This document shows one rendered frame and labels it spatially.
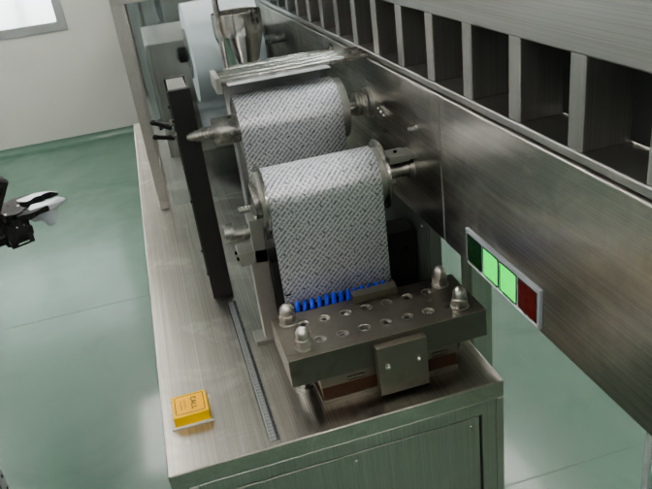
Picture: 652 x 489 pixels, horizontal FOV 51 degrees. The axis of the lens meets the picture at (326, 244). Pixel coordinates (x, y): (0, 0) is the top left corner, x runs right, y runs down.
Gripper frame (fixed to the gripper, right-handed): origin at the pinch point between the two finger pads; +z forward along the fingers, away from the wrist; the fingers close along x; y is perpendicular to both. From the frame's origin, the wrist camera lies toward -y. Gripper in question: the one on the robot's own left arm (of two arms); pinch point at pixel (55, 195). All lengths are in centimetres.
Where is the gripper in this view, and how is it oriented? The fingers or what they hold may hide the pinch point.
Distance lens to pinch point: 174.7
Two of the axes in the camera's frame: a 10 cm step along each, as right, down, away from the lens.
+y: 0.2, 8.5, 5.3
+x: 7.1, 3.6, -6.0
